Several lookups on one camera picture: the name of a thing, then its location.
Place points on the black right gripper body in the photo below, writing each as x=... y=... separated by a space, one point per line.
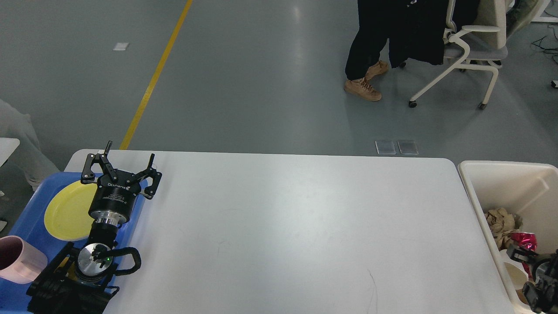
x=539 y=265

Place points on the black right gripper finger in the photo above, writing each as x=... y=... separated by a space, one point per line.
x=522 y=255

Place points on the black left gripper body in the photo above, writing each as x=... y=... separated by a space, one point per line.
x=115 y=201

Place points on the red snack wrapper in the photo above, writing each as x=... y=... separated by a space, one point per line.
x=525 y=240

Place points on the brown paper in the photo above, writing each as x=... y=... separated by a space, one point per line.
x=502 y=224

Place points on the yellow plastic plate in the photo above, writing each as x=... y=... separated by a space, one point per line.
x=67 y=215

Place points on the pink mug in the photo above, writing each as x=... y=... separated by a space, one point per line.
x=20 y=262

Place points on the white paper cup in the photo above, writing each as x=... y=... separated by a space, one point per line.
x=515 y=270

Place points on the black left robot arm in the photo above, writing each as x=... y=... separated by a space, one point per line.
x=77 y=281

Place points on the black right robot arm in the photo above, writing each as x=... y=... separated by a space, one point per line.
x=542 y=295

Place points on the person in white trousers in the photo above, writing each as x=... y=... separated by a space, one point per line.
x=28 y=156

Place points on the white plastic bin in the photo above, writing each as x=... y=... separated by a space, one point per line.
x=529 y=190

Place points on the white side table left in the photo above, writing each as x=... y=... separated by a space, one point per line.
x=7 y=147

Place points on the floor outlet plates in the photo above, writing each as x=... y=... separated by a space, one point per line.
x=390 y=147

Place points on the white office chair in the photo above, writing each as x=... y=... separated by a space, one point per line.
x=475 y=45

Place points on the black jacket on chair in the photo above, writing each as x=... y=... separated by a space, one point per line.
x=416 y=31

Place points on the white desk leg background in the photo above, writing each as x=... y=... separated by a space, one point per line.
x=546 y=12

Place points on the person in black trousers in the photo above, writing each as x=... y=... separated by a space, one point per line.
x=363 y=62

